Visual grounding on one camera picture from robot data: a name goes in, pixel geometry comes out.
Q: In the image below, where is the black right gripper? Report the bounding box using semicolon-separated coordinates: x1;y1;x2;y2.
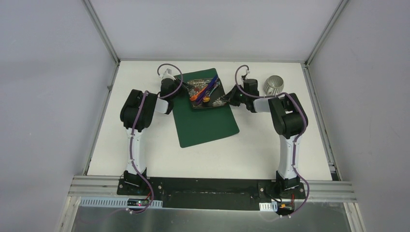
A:
220;85;248;108

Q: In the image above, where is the orange plastic fork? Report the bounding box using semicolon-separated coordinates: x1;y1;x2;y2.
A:
190;85;210;101

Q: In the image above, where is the aluminium frame rail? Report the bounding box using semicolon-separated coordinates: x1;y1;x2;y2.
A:
301;63;366;232

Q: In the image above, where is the grey ribbed mug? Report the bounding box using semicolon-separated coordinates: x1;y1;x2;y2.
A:
263;75;284;96

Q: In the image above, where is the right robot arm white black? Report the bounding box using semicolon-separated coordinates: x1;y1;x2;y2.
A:
221;79;308;198

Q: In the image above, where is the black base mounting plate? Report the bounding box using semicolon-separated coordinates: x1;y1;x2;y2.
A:
117;177;306;211

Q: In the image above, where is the black floral square plate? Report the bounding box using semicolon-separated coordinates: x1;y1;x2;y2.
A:
187;75;228;109

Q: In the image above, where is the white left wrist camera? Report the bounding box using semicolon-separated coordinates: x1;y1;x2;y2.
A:
162;69;174;79

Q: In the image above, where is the right electronics board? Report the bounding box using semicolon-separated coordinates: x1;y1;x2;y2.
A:
278;202;295;213

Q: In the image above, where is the electronics board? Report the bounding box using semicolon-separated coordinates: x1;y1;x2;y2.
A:
278;202;295;213
127;198;150;207

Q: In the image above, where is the purple metallic fork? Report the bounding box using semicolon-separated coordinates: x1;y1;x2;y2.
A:
210;81;220;94

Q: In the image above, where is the blue plastic knife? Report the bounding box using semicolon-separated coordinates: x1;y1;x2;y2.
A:
195;75;219;104

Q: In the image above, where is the green placemat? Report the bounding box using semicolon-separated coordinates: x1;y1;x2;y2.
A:
172;68;240;148

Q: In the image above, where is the left electronics board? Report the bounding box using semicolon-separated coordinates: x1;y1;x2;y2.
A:
127;198;150;207

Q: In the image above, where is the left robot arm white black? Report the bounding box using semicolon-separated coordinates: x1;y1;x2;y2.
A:
120;77;183;196

